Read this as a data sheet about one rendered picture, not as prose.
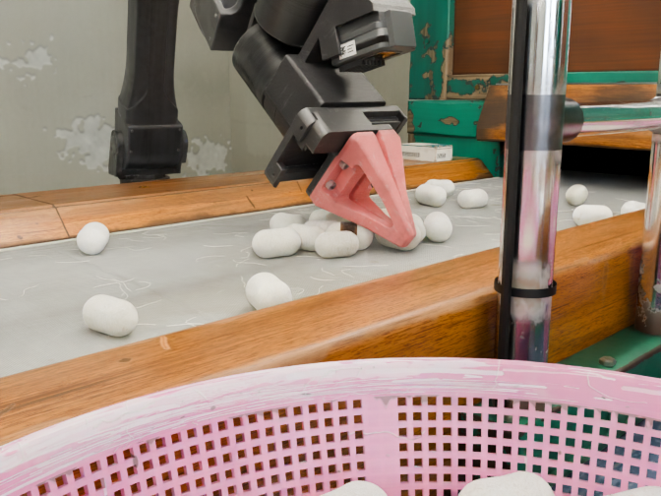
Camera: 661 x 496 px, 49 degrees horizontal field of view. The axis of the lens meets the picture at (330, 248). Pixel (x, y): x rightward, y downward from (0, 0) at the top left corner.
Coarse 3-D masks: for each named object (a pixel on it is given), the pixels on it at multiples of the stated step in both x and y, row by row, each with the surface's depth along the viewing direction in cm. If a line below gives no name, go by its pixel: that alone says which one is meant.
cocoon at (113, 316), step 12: (96, 300) 34; (108, 300) 33; (120, 300) 33; (84, 312) 34; (96, 312) 33; (108, 312) 33; (120, 312) 33; (132, 312) 33; (96, 324) 33; (108, 324) 33; (120, 324) 33; (132, 324) 33; (120, 336) 33
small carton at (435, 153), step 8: (408, 144) 93; (416, 144) 93; (424, 144) 93; (432, 144) 93; (440, 144) 93; (408, 152) 93; (416, 152) 92; (424, 152) 91; (432, 152) 90; (440, 152) 90; (448, 152) 92; (424, 160) 91; (432, 160) 90; (440, 160) 91
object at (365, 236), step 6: (336, 222) 52; (330, 228) 51; (336, 228) 51; (360, 228) 51; (366, 228) 51; (360, 234) 51; (366, 234) 51; (372, 234) 52; (360, 240) 51; (366, 240) 51; (372, 240) 52; (360, 246) 51; (366, 246) 52
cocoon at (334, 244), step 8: (328, 232) 49; (336, 232) 49; (344, 232) 49; (352, 232) 50; (320, 240) 49; (328, 240) 49; (336, 240) 49; (344, 240) 49; (352, 240) 49; (320, 248) 49; (328, 248) 48; (336, 248) 49; (344, 248) 49; (352, 248) 49; (328, 256) 49; (336, 256) 49; (344, 256) 50
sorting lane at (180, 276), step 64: (640, 192) 82; (0, 256) 50; (64, 256) 50; (128, 256) 50; (192, 256) 50; (256, 256) 50; (320, 256) 50; (384, 256) 50; (448, 256) 50; (0, 320) 36; (64, 320) 36; (192, 320) 36
